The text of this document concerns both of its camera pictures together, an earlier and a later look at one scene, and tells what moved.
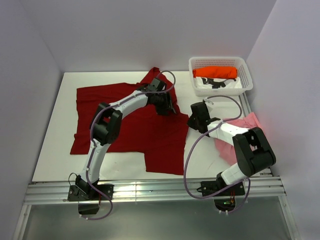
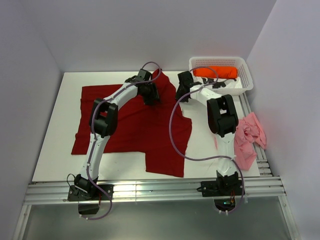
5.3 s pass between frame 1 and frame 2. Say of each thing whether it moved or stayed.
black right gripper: moved
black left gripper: moved
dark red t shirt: stayed
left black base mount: stayed
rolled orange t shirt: stayed
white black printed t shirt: stayed
